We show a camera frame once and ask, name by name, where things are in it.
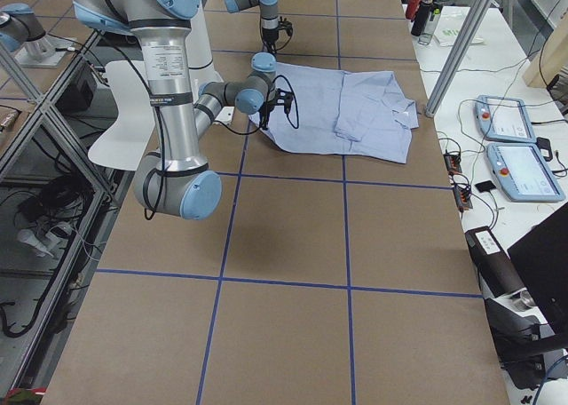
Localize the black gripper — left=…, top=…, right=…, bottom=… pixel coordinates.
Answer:
left=259, top=101, right=274, bottom=131
left=261, top=28, right=279, bottom=50

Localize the light blue striped shirt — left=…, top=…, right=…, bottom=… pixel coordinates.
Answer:
left=264, top=63, right=419, bottom=163

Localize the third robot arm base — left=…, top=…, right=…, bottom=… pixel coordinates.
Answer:
left=1, top=3, right=67, bottom=68

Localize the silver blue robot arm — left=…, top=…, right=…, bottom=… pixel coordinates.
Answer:
left=224, top=0, right=280, bottom=54
left=74, top=0, right=276, bottom=219

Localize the white plastic chair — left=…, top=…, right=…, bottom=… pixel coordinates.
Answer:
left=88, top=60, right=154, bottom=171

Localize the black water bottle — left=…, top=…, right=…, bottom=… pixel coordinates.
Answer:
left=411, top=0, right=434, bottom=36

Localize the clear bottle black lid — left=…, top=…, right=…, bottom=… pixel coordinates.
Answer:
left=418, top=4, right=442, bottom=45

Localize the orange black circuit board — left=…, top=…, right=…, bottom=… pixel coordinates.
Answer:
left=443, top=153, right=462, bottom=175

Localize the upper blue teach pendant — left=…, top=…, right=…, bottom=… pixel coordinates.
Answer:
left=474, top=95, right=536, bottom=143

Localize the blue teach pendant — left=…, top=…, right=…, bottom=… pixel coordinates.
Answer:
left=474, top=95, right=536, bottom=143
left=486, top=142, right=565, bottom=203

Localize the lower blue teach pendant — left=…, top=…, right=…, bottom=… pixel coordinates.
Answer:
left=486, top=142, right=565, bottom=203

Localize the black computer monitor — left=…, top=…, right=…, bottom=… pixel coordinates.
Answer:
left=508, top=205, right=567, bottom=333

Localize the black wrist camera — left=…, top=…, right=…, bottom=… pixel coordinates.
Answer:
left=273, top=89, right=296, bottom=115
left=279, top=17, right=294, bottom=37

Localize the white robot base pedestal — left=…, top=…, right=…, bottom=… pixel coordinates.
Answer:
left=185, top=4, right=223, bottom=100

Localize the aluminium frame post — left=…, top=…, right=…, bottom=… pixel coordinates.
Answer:
left=424, top=0, right=492, bottom=118

